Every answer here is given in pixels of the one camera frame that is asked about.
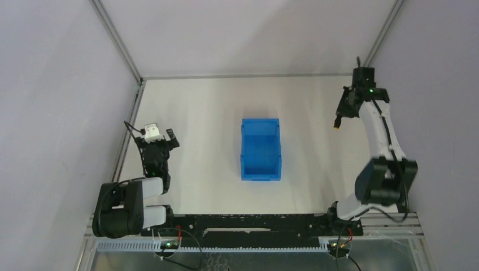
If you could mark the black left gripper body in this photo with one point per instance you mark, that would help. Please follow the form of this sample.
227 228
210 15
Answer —
161 143

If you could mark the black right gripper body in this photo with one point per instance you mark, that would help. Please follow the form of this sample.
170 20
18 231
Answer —
344 103

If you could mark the black yellow handled screwdriver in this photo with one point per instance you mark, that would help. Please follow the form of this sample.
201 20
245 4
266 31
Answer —
337 122

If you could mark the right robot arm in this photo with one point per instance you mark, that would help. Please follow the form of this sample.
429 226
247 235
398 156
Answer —
384 182

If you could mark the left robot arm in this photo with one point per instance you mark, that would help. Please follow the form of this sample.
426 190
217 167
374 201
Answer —
120 209

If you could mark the blue plastic bin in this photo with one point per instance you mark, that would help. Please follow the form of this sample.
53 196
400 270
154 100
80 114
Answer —
261 157

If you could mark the left green circuit board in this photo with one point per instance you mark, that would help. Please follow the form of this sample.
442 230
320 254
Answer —
167 245

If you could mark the green circuit board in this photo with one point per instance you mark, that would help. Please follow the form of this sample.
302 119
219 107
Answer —
167 245
338 251

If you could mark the right green circuit board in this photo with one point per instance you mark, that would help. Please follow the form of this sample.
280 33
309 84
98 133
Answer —
338 251

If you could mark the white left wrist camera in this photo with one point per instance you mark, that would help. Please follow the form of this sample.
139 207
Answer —
152 133

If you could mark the black mounting rail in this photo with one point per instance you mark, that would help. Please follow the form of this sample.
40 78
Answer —
253 231

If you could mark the aluminium frame front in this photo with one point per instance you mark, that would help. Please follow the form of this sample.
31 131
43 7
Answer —
385 245

